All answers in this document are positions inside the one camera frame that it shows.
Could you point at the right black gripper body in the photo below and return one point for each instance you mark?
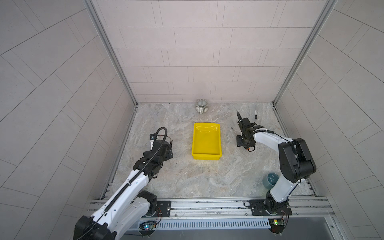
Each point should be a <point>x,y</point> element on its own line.
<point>241,140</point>

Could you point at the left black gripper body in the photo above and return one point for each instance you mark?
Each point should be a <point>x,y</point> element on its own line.
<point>165,155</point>

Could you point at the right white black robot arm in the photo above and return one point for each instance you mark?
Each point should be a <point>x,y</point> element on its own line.
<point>295,159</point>

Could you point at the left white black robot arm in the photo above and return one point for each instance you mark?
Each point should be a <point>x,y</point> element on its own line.
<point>131,201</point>

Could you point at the yellow plastic bin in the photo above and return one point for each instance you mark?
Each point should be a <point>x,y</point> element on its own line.
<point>207,142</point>

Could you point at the ribbed white ceramic cup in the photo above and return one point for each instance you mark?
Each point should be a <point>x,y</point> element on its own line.
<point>201,106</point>

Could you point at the teal ceramic bowl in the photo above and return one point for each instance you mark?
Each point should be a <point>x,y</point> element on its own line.
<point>270,180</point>

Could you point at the left green circuit board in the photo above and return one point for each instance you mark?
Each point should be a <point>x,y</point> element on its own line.
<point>148,226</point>

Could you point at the right circuit board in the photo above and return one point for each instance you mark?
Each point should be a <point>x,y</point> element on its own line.
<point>277,226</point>

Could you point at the aluminium mounting rail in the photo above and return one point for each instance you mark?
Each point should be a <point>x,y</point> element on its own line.
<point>234,208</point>

